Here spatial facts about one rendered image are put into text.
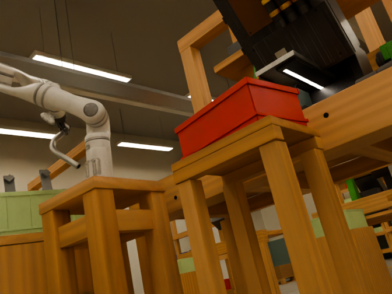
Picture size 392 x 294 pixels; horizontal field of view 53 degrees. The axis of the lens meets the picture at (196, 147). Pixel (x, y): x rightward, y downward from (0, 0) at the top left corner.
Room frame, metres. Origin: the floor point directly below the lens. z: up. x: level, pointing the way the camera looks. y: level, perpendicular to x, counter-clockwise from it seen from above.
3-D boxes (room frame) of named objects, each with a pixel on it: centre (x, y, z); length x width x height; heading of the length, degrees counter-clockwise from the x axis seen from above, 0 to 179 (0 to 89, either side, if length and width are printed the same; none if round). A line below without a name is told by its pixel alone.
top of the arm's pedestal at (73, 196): (1.37, 0.37, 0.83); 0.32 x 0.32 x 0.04; 55
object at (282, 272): (10.94, -1.42, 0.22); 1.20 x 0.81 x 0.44; 141
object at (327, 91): (1.53, -0.62, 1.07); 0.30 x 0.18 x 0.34; 51
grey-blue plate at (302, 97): (1.31, -0.42, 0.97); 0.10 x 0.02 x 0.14; 141
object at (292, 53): (1.37, -0.45, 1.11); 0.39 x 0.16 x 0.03; 141
